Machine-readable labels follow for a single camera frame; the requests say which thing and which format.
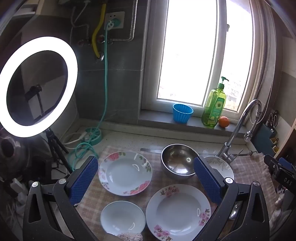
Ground white window frame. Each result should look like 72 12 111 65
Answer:
141 0 262 121

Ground steel pot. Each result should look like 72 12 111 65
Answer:
0 130 30 176

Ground leaf pattern white plate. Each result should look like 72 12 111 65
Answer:
203 156 234 183

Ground pink floral plate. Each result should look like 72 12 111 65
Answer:
146 184 212 241
98 151 152 196

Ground chrome faucet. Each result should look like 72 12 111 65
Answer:
215 99 263 164

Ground yellow hose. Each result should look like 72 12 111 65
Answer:
92 3 107 58

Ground large steel bowl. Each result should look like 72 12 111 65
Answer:
161 144 200 178

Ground grey window sill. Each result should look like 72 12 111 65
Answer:
138 109 247 137

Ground wooden shelf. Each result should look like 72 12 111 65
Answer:
276 120 296 158

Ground pink plaid cloth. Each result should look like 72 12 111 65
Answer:
75 145 278 241

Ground small white bowl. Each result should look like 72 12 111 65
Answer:
100 201 146 235

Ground white wall socket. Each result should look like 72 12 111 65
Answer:
103 11 126 30

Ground white power strip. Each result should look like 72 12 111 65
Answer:
10 178 28 204

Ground corrugated metal pipe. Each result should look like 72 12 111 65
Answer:
126 0 139 42

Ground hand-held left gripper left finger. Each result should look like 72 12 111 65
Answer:
22 156 99 241

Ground green dish soap bottle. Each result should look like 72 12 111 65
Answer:
201 76 229 127

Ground scissors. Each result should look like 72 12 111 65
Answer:
267 111 279 128

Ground teal hose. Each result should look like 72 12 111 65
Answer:
68 20 116 171

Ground blue ribbed cup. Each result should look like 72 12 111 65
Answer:
172 103 194 124

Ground ring light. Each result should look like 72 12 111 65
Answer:
0 36 78 137

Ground black tripod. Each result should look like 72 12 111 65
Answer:
46 128 72 173

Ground white cable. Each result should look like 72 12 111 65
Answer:
62 132 87 145

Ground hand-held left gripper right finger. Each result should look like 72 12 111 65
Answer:
193 155 271 241

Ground faucet sprayer with hose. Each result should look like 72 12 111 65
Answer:
243 105 263 142

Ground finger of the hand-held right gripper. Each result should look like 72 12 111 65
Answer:
279 158 296 172
264 154 283 173

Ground blue utensil holder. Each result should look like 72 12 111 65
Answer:
251 123 279 158

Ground person's right hand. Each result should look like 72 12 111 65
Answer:
270 189 288 229

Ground orange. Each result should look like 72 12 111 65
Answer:
218 116 230 128

